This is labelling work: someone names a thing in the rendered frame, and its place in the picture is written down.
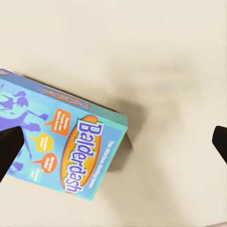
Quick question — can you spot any board game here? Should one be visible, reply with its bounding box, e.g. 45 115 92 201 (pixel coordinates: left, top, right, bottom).
0 68 128 201

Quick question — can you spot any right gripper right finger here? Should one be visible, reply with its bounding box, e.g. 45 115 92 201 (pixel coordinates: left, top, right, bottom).
212 126 227 164

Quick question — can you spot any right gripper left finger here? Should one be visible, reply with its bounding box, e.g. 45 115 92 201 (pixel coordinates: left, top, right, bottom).
0 126 25 183

